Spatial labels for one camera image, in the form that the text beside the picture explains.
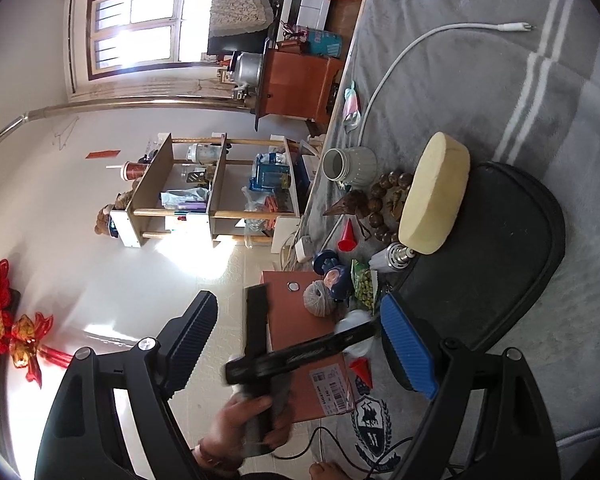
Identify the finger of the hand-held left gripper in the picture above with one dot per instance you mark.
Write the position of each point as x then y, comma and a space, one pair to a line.
355, 334

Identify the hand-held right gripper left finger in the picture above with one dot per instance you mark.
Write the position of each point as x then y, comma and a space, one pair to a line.
195, 340

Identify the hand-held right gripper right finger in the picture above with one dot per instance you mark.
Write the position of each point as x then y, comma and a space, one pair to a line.
405, 345

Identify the orange cardboard box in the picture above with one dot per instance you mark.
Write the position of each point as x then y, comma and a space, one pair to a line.
285, 317

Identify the brown translucent packet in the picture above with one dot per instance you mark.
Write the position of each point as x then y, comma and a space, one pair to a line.
350, 205

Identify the person's left forearm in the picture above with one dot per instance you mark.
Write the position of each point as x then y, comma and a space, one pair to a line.
210, 465

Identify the person's left hand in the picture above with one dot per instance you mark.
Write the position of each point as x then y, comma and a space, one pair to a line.
232, 430

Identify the person's right hand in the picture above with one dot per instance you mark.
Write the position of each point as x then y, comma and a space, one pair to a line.
330, 472

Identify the red plastic cone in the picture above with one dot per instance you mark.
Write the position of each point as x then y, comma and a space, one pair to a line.
347, 240
362, 370

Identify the green snack packet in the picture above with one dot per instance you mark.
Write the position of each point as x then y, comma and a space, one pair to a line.
365, 285

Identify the grey yarn ball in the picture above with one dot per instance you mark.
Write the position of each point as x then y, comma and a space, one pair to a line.
319, 299

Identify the blue ceramic figurine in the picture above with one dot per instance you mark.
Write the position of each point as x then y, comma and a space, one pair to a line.
337, 280

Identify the white silver small device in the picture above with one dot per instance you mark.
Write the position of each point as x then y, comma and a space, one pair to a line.
390, 257

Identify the white power adapter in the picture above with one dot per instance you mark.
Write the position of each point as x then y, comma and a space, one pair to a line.
304, 249

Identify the blue plastic packet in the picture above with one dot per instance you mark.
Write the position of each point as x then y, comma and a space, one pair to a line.
270, 175

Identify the yellow round sponge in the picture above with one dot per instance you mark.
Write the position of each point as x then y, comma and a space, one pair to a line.
430, 200

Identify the brown plush toy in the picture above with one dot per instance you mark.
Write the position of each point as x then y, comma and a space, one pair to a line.
112, 212

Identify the wooden shelf rack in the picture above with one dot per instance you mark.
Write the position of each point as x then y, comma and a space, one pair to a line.
155, 180

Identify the grey ribbed cup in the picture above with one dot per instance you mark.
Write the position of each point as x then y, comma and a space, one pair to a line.
355, 165

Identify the clear plastic bottle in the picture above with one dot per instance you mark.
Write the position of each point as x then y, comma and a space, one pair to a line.
207, 152

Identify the red cup with straw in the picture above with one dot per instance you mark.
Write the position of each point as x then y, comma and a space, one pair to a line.
135, 170

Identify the red knot decoration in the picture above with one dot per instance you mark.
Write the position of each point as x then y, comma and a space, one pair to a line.
0, 320

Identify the red paper sticker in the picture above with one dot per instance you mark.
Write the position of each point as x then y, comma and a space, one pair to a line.
102, 153

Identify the pastel face mask packet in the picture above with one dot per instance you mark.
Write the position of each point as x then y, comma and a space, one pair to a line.
352, 102

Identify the orange wooden cabinet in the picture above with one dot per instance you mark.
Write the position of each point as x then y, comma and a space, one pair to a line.
300, 85

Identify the metal pipe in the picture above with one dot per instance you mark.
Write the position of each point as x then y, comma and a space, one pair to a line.
130, 105

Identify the aluminium pot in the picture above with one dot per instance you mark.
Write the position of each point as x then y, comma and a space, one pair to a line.
247, 70

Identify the blue printed box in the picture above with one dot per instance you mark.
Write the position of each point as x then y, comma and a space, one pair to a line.
324, 44

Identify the grey striped blanket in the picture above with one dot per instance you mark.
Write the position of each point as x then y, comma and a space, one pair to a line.
480, 60

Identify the lace-covered television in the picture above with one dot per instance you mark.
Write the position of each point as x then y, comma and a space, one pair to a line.
240, 5

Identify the window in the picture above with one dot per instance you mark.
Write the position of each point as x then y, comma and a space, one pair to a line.
140, 25

